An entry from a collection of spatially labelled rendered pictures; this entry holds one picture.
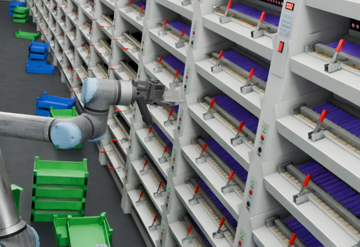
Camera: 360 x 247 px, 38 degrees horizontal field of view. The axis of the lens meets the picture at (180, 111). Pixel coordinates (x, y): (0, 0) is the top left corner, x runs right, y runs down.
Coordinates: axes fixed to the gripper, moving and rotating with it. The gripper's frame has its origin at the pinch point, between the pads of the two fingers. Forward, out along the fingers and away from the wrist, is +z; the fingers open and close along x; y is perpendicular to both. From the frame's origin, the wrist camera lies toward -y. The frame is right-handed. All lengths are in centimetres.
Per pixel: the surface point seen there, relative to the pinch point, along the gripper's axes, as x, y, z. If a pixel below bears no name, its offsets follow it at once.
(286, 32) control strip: -36, 36, 14
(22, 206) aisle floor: 115, -108, -40
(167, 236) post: 30, -77, 19
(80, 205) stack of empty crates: 93, -96, -10
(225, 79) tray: 2.0, 9.8, 17.3
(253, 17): 0.7, 34.8, 22.5
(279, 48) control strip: -34.9, 30.5, 14.0
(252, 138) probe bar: -18.3, -6.0, 22.5
